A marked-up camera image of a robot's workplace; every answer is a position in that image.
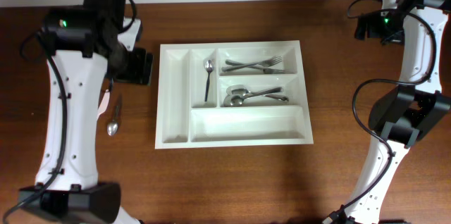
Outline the small steel teaspoon dark handle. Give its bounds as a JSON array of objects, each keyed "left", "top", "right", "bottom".
[{"left": 106, "top": 95, "right": 123, "bottom": 137}]

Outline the small steel teaspoon silver handle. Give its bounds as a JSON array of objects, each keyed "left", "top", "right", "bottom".
[{"left": 204, "top": 59, "right": 214, "bottom": 102}]

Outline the steel fork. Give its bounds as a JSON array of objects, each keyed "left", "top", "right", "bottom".
[
  {"left": 221, "top": 56, "right": 283, "bottom": 73},
  {"left": 225, "top": 59, "right": 285, "bottom": 74}
]

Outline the large steel spoon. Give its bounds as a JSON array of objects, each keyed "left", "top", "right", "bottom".
[
  {"left": 223, "top": 87, "right": 283, "bottom": 107},
  {"left": 226, "top": 85, "right": 289, "bottom": 103}
]

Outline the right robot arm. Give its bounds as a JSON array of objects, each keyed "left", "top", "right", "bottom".
[{"left": 324, "top": 0, "right": 450, "bottom": 223}]

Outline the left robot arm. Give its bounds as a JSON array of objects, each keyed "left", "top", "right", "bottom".
[{"left": 17, "top": 0, "right": 154, "bottom": 223}]

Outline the pink plastic knife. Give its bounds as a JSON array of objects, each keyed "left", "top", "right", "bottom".
[{"left": 97, "top": 90, "right": 111, "bottom": 118}]

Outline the white plastic cutlery tray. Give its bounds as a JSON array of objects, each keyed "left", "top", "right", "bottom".
[{"left": 155, "top": 41, "right": 313, "bottom": 149}]

